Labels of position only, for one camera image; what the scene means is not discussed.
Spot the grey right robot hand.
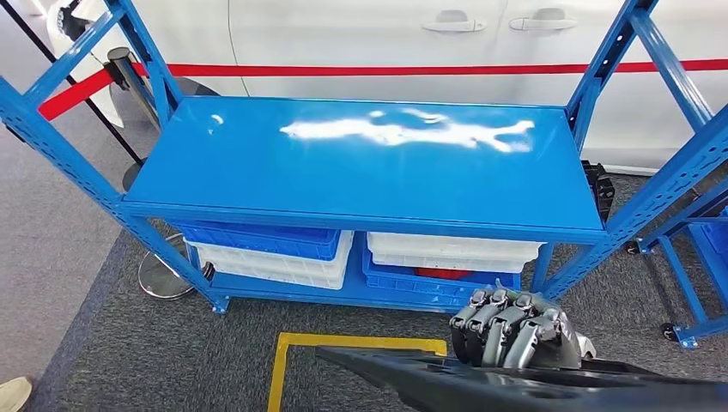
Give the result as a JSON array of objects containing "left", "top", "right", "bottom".
[{"left": 449, "top": 278, "right": 584, "bottom": 371}]

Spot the black plastic plate frame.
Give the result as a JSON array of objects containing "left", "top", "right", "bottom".
[{"left": 315, "top": 345, "right": 728, "bottom": 412}]

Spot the blue metal shelf rack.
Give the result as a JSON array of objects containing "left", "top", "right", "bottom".
[
  {"left": 0, "top": 0, "right": 728, "bottom": 316},
  {"left": 625, "top": 193, "right": 728, "bottom": 349}
]

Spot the white plastic crate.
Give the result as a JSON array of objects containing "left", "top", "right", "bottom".
[
  {"left": 207, "top": 261, "right": 348, "bottom": 291},
  {"left": 367, "top": 232, "right": 546, "bottom": 264},
  {"left": 185, "top": 230, "right": 355, "bottom": 280},
  {"left": 372, "top": 252, "right": 527, "bottom": 276}
]

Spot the red item in crate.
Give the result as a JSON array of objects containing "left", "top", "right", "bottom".
[{"left": 415, "top": 268, "right": 473, "bottom": 281}]

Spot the blue plastic crate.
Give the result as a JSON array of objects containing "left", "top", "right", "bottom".
[
  {"left": 699, "top": 207, "right": 728, "bottom": 274},
  {"left": 361, "top": 250, "right": 521, "bottom": 308},
  {"left": 170, "top": 220, "right": 343, "bottom": 263}
]

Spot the black plastic block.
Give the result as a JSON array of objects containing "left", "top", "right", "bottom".
[{"left": 580, "top": 160, "right": 616, "bottom": 223}]

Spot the yellow floor tape square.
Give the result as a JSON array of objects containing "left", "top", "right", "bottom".
[{"left": 267, "top": 333, "right": 449, "bottom": 412}]

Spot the red barrier belt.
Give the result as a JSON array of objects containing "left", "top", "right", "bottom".
[{"left": 38, "top": 58, "right": 728, "bottom": 122}]

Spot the white car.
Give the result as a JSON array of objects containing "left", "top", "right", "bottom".
[{"left": 48, "top": 0, "right": 728, "bottom": 176}]

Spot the person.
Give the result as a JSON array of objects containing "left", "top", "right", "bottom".
[{"left": 0, "top": 377, "right": 33, "bottom": 412}]

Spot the chrome stanchion post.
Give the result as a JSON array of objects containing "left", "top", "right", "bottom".
[
  {"left": 3, "top": 122, "right": 215, "bottom": 300},
  {"left": 106, "top": 46, "right": 163, "bottom": 132}
]

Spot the thin black post with base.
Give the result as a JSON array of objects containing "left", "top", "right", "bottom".
[{"left": 0, "top": 0, "right": 146, "bottom": 191}]

